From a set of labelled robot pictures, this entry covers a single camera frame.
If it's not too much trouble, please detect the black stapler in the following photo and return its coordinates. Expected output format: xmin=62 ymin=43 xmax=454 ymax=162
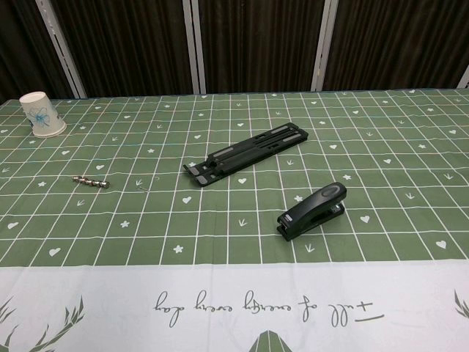
xmin=276 ymin=181 xmax=348 ymax=242

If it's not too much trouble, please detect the white floral paper cup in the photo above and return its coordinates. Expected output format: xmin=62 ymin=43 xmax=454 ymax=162
xmin=19 ymin=92 xmax=67 ymax=139

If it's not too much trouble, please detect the small metal beaded rod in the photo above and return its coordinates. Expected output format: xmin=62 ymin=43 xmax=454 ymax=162
xmin=72 ymin=175 xmax=112 ymax=191

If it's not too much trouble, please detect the dark white-framed screen panel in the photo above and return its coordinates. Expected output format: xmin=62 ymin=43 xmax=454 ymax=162
xmin=311 ymin=0 xmax=469 ymax=92
xmin=0 ymin=0 xmax=88 ymax=103
xmin=47 ymin=0 xmax=202 ymax=99
xmin=191 ymin=0 xmax=333 ymax=95

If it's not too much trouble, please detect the black folding laptop stand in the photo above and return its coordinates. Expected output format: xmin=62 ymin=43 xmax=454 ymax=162
xmin=182 ymin=124 xmax=310 ymax=190

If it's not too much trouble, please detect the thin bent metal wire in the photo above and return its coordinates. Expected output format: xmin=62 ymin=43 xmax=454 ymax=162
xmin=136 ymin=177 xmax=160 ymax=192

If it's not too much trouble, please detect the green grid patterned tablecloth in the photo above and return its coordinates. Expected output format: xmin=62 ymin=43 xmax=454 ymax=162
xmin=0 ymin=87 xmax=469 ymax=352

